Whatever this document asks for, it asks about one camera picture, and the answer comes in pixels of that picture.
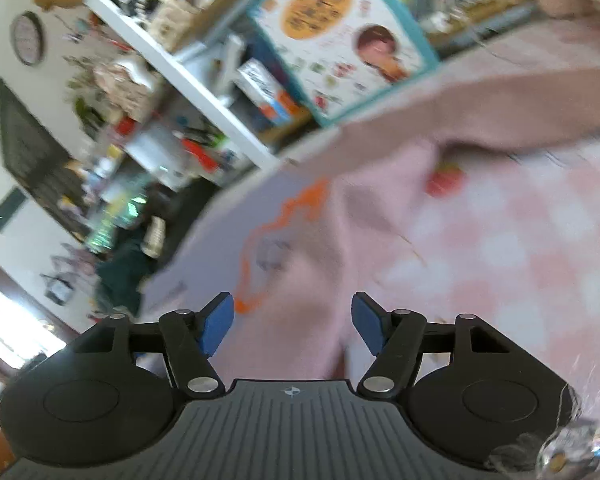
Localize pink and purple sweater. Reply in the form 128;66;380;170
142;67;600;380

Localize dark green cloth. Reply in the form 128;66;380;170
95;240;157;316

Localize white wrist watch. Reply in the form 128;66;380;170
140;216;166;259

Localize pink checkered desk mat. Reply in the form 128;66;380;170
279;14;600;426

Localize usmile toothbrush box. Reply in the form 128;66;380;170
234;58;300;126

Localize floral fabric bag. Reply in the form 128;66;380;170
94;54;166;122

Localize teal children's sound book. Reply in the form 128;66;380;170
250;0;438;126

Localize cream quilted handbag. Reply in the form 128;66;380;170
135;0;198;53

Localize white bookshelf frame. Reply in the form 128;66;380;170
84;0;277;168

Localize round wall clock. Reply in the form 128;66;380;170
10;11;46;67

